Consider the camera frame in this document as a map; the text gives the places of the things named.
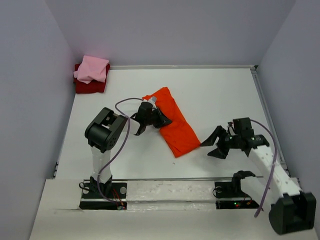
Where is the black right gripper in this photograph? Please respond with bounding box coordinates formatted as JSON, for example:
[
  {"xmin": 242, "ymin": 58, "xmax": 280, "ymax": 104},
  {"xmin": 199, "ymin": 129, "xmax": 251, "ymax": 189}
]
[{"xmin": 199, "ymin": 125, "xmax": 240, "ymax": 160}]

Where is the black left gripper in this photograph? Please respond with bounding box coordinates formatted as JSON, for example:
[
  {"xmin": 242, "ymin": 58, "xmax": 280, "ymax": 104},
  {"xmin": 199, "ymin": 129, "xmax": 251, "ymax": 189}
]
[{"xmin": 143, "ymin": 107, "xmax": 171, "ymax": 129}]

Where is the orange t shirt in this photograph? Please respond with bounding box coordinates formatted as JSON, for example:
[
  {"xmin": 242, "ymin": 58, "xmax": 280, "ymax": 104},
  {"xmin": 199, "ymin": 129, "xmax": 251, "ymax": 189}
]
[{"xmin": 142, "ymin": 87, "xmax": 201, "ymax": 158}]

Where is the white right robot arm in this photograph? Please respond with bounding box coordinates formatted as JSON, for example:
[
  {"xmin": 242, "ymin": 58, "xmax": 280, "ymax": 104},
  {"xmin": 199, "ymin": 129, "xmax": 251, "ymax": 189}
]
[{"xmin": 201, "ymin": 117, "xmax": 317, "ymax": 235}]

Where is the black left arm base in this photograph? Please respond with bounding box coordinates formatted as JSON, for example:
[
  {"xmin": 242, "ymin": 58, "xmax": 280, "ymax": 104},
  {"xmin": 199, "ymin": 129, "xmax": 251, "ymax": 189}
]
[{"xmin": 78, "ymin": 181, "xmax": 128, "ymax": 211}]

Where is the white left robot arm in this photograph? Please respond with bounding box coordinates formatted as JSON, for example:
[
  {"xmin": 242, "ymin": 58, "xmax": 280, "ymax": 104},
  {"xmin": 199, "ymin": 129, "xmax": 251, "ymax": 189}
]
[{"xmin": 84, "ymin": 97, "xmax": 173, "ymax": 200}]

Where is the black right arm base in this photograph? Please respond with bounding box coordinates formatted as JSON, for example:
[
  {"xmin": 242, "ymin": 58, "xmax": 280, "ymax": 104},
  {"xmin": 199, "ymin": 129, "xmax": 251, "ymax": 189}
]
[{"xmin": 212, "ymin": 181, "xmax": 259, "ymax": 210}]

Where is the dark red folded t shirt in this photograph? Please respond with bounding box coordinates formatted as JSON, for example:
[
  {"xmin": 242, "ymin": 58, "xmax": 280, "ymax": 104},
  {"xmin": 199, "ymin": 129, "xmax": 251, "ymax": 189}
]
[{"xmin": 73, "ymin": 64, "xmax": 110, "ymax": 94}]

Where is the pink folded t shirt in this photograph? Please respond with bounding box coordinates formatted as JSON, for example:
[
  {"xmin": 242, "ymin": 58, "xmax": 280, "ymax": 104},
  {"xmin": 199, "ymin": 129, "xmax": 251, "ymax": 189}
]
[{"xmin": 73, "ymin": 55, "xmax": 110, "ymax": 84}]

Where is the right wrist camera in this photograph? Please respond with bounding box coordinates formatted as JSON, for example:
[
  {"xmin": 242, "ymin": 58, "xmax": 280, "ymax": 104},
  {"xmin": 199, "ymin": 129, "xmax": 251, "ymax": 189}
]
[{"xmin": 227, "ymin": 121, "xmax": 235, "ymax": 134}]

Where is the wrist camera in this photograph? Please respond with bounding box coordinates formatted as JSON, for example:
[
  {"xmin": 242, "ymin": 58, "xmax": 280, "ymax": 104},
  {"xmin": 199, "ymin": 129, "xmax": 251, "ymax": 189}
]
[
  {"xmin": 148, "ymin": 96, "xmax": 157, "ymax": 106},
  {"xmin": 227, "ymin": 121, "xmax": 235, "ymax": 134}
]

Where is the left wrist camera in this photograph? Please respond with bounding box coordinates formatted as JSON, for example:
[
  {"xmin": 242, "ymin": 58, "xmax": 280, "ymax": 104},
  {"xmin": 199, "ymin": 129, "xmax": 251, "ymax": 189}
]
[{"xmin": 148, "ymin": 96, "xmax": 157, "ymax": 106}]

